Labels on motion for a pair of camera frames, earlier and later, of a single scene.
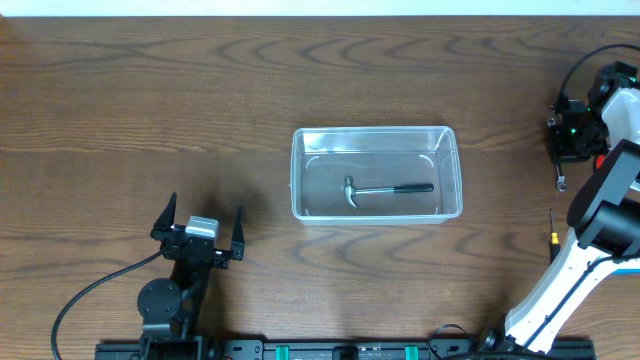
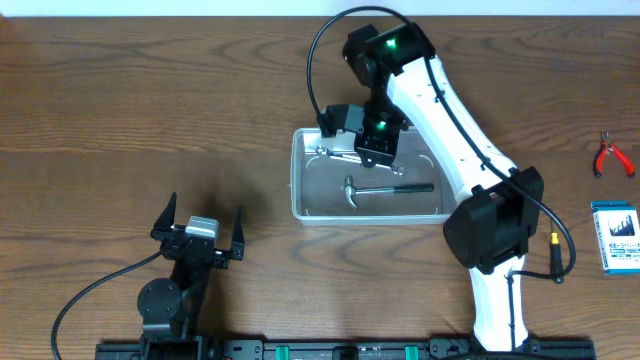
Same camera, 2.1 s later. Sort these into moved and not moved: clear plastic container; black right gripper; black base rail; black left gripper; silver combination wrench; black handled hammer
Moved: silver combination wrench; black right gripper
Not moved: clear plastic container; black handled hammer; black left gripper; black base rail
